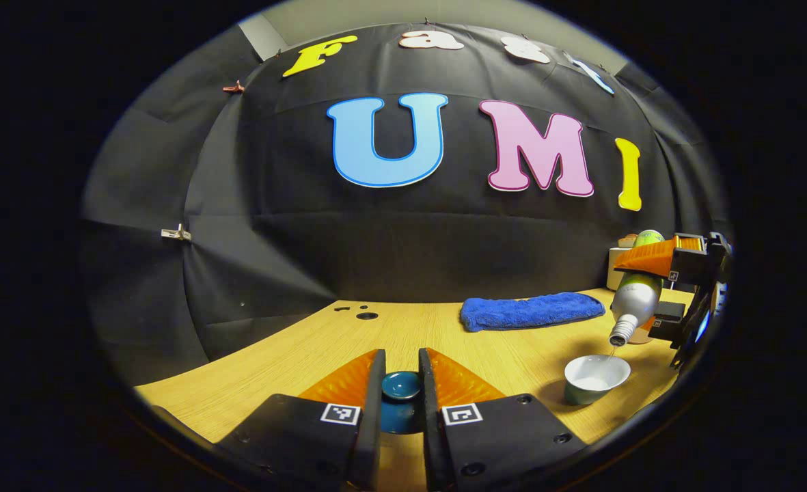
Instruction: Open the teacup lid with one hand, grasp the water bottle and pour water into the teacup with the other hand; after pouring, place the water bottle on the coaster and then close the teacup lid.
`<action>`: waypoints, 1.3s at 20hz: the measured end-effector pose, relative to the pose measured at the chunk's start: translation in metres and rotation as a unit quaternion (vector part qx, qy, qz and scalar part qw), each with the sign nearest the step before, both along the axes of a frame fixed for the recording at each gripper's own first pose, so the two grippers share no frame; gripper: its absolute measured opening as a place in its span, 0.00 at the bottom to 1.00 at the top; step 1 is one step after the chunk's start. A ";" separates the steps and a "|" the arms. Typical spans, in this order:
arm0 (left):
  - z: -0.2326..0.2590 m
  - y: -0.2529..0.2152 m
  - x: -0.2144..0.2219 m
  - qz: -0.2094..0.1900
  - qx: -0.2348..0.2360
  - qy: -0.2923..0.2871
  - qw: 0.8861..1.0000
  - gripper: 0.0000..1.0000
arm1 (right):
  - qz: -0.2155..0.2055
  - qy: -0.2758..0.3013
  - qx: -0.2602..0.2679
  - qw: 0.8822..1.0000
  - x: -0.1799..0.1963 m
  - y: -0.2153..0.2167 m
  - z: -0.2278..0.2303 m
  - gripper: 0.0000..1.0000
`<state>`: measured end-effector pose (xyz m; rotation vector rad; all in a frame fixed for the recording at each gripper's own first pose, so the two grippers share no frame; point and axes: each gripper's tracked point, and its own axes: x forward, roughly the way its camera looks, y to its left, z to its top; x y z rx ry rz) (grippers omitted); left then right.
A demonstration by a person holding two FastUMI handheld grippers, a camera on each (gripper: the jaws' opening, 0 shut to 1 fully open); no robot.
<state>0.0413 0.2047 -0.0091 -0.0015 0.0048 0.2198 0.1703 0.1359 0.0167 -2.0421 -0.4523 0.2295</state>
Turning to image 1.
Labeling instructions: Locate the teal teacup lid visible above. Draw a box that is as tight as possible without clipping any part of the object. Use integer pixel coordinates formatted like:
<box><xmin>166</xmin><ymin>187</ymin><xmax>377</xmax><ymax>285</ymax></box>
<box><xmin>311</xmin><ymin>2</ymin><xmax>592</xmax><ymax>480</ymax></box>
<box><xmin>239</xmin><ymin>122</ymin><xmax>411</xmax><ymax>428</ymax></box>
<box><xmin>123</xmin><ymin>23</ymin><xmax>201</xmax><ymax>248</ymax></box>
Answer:
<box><xmin>381</xmin><ymin>371</ymin><xmax>423</xmax><ymax>435</ymax></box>

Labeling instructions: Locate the black backdrop cloth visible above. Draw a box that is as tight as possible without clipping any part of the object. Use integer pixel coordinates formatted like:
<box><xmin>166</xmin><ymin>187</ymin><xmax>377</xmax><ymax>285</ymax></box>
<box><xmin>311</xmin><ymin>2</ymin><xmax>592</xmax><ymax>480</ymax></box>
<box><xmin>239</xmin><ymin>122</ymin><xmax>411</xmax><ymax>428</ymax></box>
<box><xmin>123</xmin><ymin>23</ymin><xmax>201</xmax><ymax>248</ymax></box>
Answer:
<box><xmin>82</xmin><ymin>20</ymin><xmax>728</xmax><ymax>383</ymax></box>

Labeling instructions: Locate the white toaster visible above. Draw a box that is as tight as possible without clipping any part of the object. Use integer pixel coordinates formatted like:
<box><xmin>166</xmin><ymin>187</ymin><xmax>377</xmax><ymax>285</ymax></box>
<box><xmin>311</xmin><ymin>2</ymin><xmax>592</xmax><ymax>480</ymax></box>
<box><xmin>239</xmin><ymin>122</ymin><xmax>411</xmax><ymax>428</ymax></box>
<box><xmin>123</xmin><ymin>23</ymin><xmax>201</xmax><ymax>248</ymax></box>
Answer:
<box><xmin>607</xmin><ymin>247</ymin><xmax>640</xmax><ymax>291</ymax></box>

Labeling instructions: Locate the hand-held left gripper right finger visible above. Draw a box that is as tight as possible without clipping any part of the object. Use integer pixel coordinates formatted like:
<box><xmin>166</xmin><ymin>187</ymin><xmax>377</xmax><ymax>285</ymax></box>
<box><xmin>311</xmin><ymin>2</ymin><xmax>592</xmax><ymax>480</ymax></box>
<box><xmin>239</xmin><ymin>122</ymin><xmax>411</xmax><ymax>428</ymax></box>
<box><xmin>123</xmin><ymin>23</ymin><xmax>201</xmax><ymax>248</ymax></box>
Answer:
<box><xmin>418</xmin><ymin>348</ymin><xmax>588</xmax><ymax>491</ymax></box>

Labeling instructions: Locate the white-lined green teacup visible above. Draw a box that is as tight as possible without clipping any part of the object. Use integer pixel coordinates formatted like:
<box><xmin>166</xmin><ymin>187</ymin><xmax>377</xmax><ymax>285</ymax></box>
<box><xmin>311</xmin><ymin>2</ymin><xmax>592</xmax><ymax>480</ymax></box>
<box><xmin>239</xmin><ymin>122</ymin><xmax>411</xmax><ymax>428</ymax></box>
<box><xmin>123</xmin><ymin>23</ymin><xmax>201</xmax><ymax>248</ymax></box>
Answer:
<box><xmin>564</xmin><ymin>354</ymin><xmax>631</xmax><ymax>406</ymax></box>

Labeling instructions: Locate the blue towel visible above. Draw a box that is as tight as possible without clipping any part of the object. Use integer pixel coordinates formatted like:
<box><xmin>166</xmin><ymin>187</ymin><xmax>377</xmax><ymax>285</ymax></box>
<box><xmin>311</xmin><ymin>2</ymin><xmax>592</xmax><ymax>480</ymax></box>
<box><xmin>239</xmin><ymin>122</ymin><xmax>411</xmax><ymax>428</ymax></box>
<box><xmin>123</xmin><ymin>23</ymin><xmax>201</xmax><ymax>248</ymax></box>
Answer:
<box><xmin>460</xmin><ymin>292</ymin><xmax>606</xmax><ymax>333</ymax></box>

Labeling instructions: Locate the silver green-label water bottle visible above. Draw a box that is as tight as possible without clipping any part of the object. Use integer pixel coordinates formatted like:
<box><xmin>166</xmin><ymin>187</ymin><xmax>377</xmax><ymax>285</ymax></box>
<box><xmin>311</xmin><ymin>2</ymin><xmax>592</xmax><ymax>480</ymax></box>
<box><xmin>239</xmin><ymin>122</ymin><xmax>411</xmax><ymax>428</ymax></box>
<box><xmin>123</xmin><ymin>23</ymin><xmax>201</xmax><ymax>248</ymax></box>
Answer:
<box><xmin>609</xmin><ymin>230</ymin><xmax>666</xmax><ymax>347</ymax></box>

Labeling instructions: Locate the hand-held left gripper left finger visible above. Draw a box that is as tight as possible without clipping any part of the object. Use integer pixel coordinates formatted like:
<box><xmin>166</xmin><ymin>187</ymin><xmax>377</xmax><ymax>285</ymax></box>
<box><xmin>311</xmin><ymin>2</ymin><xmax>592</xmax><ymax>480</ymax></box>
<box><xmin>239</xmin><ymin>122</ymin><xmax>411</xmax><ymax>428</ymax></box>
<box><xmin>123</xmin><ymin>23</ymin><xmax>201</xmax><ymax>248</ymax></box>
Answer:
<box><xmin>215</xmin><ymin>349</ymin><xmax>387</xmax><ymax>489</ymax></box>

